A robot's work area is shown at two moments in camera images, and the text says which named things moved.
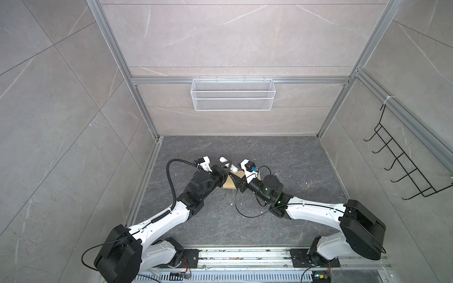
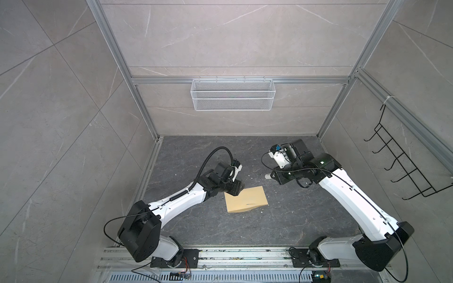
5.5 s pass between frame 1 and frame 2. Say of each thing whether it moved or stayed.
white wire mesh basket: stayed
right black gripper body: moved
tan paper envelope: moved
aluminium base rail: stayed
